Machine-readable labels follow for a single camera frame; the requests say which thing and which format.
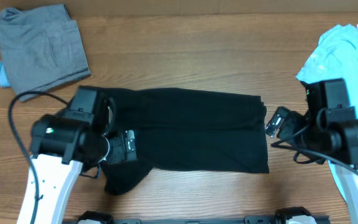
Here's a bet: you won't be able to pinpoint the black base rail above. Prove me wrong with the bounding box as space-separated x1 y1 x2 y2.
63 207 331 224

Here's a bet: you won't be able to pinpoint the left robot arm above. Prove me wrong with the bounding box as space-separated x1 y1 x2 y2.
17 86 137 223

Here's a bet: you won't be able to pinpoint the folded grey trousers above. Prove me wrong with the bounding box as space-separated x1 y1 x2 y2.
0 4 91 101

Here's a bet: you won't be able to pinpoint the light blue t-shirt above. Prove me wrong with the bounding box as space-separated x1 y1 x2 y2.
296 24 358 118

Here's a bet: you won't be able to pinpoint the black t-shirt with logo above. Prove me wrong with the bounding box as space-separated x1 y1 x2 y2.
98 88 269 195

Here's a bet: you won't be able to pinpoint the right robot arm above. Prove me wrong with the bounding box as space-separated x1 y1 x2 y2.
265 78 358 223

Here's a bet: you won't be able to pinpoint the blue cloth under trousers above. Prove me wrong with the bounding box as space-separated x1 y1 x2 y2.
0 62 11 88

